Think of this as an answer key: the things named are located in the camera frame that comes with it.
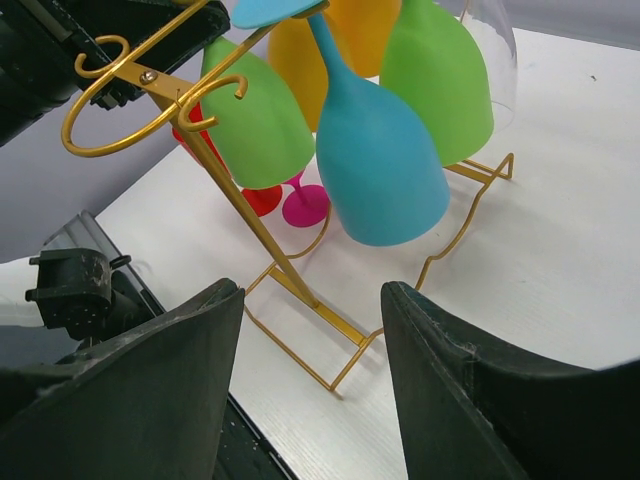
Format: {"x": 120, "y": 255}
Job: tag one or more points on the gold wire glass rack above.
{"x": 176, "y": 100}

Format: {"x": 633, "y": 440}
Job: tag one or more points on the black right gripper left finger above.
{"x": 147, "y": 404}

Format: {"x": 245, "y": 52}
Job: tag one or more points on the magenta goblet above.
{"x": 307, "y": 205}

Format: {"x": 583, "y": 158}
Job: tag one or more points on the clear wine glass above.
{"x": 489, "y": 24}

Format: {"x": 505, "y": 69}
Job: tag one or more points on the red goblet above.
{"x": 262, "y": 201}

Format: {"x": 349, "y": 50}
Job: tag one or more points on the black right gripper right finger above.
{"x": 473, "y": 406}

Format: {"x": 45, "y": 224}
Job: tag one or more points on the light green goblet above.
{"x": 433, "y": 63}

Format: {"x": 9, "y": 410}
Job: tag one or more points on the green goblet front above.
{"x": 263, "y": 138}

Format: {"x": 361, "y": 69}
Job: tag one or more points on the cyan goblet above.
{"x": 376, "y": 159}

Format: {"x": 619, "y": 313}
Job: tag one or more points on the orange goblet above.
{"x": 293, "y": 54}
{"x": 364, "y": 27}

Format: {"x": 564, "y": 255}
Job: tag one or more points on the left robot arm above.
{"x": 38, "y": 49}

